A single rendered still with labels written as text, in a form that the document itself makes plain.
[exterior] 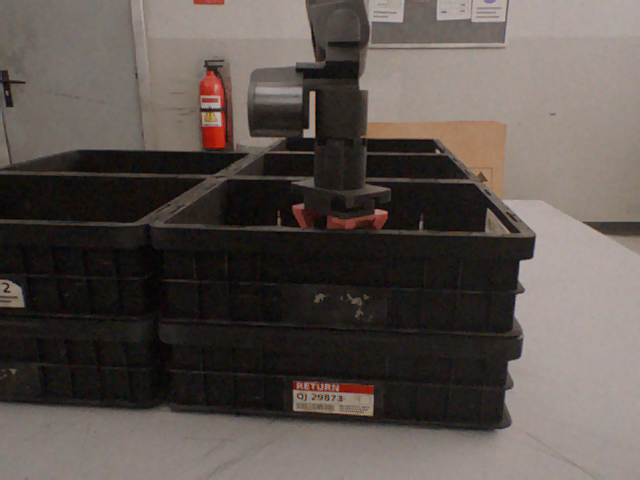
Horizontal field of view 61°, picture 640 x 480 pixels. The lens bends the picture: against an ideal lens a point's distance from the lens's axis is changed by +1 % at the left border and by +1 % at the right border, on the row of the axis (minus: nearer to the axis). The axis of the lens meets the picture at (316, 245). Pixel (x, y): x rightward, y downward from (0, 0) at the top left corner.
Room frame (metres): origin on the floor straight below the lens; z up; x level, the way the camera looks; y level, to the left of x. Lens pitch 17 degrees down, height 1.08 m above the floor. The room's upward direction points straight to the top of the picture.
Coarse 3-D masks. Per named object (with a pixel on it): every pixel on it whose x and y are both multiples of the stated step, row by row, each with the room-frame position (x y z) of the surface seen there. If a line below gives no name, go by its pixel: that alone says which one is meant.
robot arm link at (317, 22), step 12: (312, 0) 0.63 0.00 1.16; (324, 0) 0.63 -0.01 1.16; (336, 0) 0.63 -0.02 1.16; (348, 0) 0.62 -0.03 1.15; (360, 0) 0.62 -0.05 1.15; (312, 12) 0.62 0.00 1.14; (324, 12) 0.62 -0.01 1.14; (360, 12) 0.62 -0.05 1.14; (312, 24) 0.62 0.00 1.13; (324, 24) 0.61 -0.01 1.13; (360, 24) 0.61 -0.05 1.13; (312, 36) 0.67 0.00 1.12; (324, 36) 0.60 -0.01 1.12; (360, 36) 0.60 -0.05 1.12; (324, 48) 0.60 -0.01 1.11; (360, 48) 0.60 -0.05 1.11; (324, 60) 0.62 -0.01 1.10; (360, 60) 0.62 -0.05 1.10; (360, 72) 0.64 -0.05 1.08
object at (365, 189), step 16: (320, 144) 0.59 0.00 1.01; (336, 144) 0.57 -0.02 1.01; (352, 144) 0.58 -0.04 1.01; (320, 160) 0.58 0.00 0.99; (336, 160) 0.57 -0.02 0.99; (352, 160) 0.57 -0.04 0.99; (320, 176) 0.58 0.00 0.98; (336, 176) 0.57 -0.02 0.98; (352, 176) 0.57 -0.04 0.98; (320, 192) 0.57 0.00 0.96; (336, 192) 0.56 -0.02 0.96; (352, 192) 0.56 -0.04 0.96; (368, 192) 0.56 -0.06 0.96; (384, 192) 0.57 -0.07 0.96
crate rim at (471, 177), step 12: (252, 156) 1.07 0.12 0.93; (372, 156) 1.10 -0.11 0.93; (384, 156) 1.10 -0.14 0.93; (396, 156) 1.10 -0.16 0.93; (408, 156) 1.09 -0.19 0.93; (420, 156) 1.09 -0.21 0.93; (432, 156) 1.09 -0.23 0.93; (444, 156) 1.09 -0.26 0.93; (240, 168) 0.92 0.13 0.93; (468, 168) 0.93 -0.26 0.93; (396, 180) 0.81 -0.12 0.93; (408, 180) 0.81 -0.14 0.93; (420, 180) 0.81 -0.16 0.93; (432, 180) 0.81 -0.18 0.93; (444, 180) 0.81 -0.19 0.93; (456, 180) 0.81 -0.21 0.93; (468, 180) 0.81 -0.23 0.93
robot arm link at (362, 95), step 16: (304, 80) 0.60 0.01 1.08; (320, 80) 0.60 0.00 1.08; (336, 80) 0.60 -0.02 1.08; (352, 80) 0.60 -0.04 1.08; (304, 96) 0.58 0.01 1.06; (320, 96) 0.58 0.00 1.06; (336, 96) 0.57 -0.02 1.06; (352, 96) 0.57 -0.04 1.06; (304, 112) 0.58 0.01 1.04; (320, 112) 0.58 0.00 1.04; (336, 112) 0.57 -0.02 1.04; (352, 112) 0.57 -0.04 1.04; (304, 128) 0.59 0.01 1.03; (320, 128) 0.58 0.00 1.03; (336, 128) 0.57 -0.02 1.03; (352, 128) 0.57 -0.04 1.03
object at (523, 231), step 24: (480, 192) 0.74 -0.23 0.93; (168, 216) 0.59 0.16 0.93; (504, 216) 0.59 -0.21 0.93; (168, 240) 0.54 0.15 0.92; (192, 240) 0.54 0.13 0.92; (216, 240) 0.54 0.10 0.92; (240, 240) 0.53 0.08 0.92; (264, 240) 0.53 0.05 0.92; (288, 240) 0.53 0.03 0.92; (312, 240) 0.53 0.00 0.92; (336, 240) 0.52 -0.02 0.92; (360, 240) 0.52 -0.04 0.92; (384, 240) 0.52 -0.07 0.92; (408, 240) 0.52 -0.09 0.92; (432, 240) 0.51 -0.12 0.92; (456, 240) 0.51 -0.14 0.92; (480, 240) 0.51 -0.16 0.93; (504, 240) 0.51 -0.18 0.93; (528, 240) 0.51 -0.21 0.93
